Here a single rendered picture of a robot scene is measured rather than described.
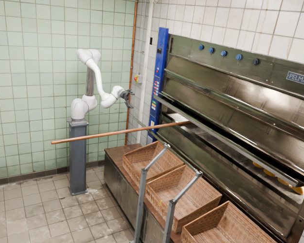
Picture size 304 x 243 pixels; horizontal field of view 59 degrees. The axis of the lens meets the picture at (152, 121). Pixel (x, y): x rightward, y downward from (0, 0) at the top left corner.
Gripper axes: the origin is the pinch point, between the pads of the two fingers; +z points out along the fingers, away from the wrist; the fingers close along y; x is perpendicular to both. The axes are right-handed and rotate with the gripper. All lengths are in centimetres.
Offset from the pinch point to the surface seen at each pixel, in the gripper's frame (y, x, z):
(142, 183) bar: 67, 5, 43
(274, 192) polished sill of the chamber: 30, -53, 132
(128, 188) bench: 100, -1, 5
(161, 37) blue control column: -56, -53, -44
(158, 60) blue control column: -31, -53, -45
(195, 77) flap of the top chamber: -28, -54, 23
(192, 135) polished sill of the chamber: 30, -55, 33
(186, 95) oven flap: -6, -55, 12
